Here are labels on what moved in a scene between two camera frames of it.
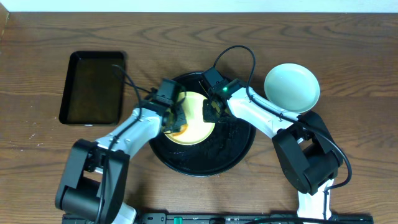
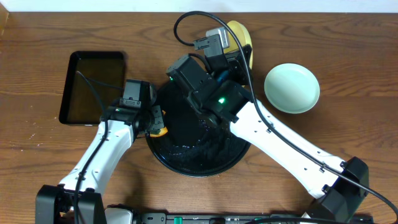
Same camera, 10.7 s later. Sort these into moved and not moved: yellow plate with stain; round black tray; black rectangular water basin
Moved: yellow plate with stain
Not moved: round black tray; black rectangular water basin
